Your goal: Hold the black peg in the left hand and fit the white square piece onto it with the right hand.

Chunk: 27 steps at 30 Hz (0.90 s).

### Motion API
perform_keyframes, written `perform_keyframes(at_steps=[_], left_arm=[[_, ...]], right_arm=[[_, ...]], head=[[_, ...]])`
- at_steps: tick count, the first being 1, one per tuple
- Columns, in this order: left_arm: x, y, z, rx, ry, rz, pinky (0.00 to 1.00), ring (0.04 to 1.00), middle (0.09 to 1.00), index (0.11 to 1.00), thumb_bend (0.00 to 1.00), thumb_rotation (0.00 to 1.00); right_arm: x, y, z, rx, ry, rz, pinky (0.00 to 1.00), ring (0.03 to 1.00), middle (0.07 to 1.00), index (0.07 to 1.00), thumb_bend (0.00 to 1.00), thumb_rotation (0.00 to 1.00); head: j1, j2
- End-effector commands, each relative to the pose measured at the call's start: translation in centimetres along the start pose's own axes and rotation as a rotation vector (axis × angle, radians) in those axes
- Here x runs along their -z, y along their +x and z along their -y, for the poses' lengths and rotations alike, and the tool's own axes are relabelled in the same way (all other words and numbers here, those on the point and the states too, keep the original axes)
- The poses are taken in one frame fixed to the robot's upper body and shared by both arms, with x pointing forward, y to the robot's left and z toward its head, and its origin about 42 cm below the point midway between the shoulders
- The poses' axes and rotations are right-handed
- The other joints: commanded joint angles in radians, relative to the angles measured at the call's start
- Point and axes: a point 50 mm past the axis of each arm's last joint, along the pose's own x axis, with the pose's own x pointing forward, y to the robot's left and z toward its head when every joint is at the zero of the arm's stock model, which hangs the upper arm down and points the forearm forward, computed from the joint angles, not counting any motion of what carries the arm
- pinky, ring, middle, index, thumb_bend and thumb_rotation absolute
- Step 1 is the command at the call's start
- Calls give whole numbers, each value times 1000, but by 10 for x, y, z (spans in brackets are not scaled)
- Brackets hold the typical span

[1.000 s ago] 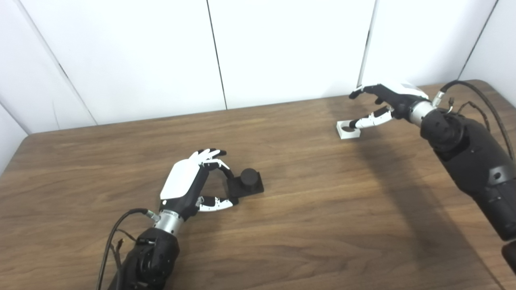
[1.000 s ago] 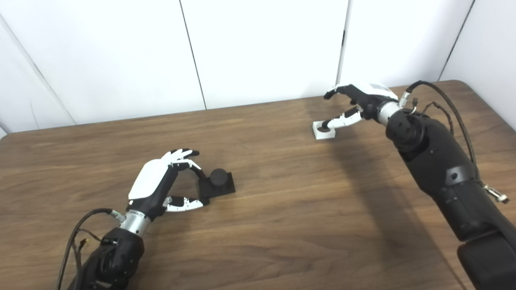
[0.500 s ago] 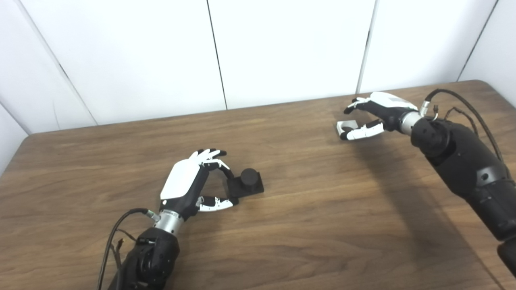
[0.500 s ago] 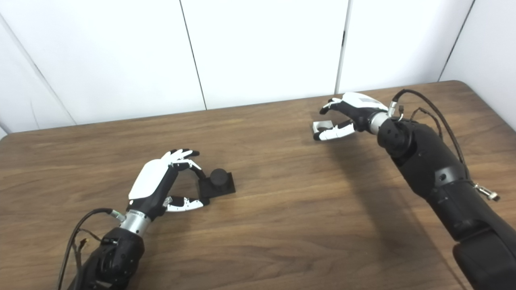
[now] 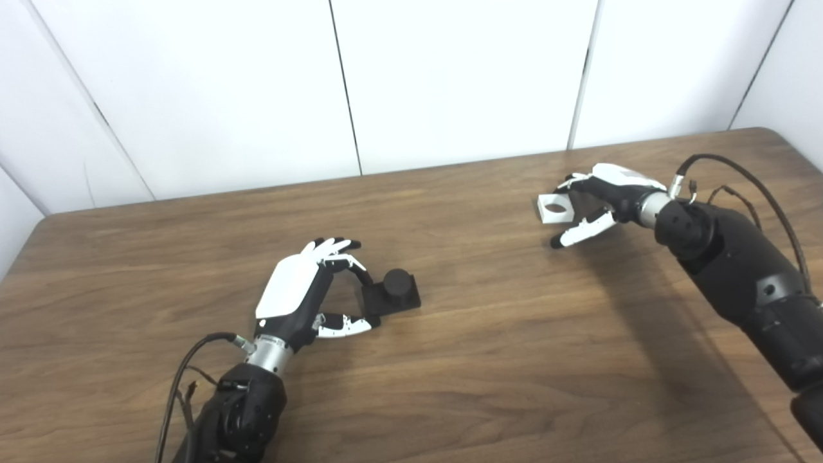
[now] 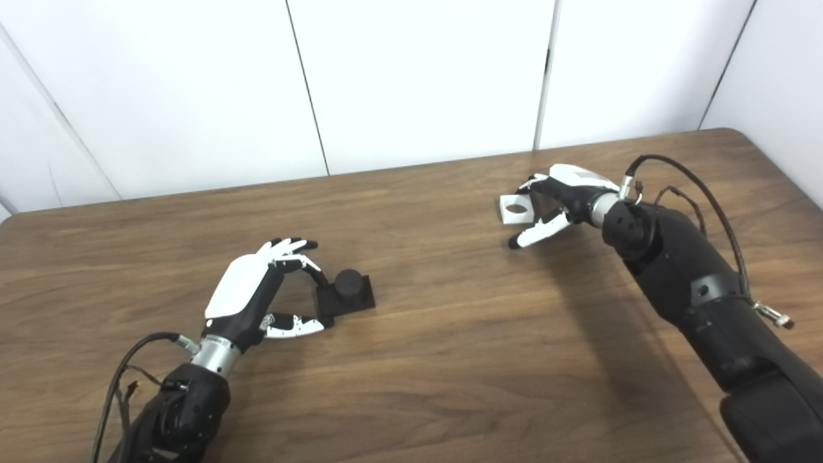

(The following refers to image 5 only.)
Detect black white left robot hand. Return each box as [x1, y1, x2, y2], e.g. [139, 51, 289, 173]
[255, 237, 380, 353]

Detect thin left arm wires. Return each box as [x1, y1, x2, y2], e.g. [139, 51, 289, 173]
[175, 367, 219, 431]

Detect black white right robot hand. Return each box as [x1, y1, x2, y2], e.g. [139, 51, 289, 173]
[550, 163, 669, 250]

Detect white square piece with hole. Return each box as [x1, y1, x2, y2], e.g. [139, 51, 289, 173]
[537, 193, 574, 224]

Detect thin right arm wires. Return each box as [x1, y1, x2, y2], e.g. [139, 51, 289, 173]
[688, 180, 763, 232]

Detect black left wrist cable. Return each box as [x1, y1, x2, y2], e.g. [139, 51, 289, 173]
[154, 332, 257, 463]

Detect black peg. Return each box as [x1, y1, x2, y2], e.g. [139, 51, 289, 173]
[360, 269, 422, 317]

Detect thin arm wires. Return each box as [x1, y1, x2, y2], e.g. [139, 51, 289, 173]
[175, 367, 219, 431]
[688, 180, 763, 232]

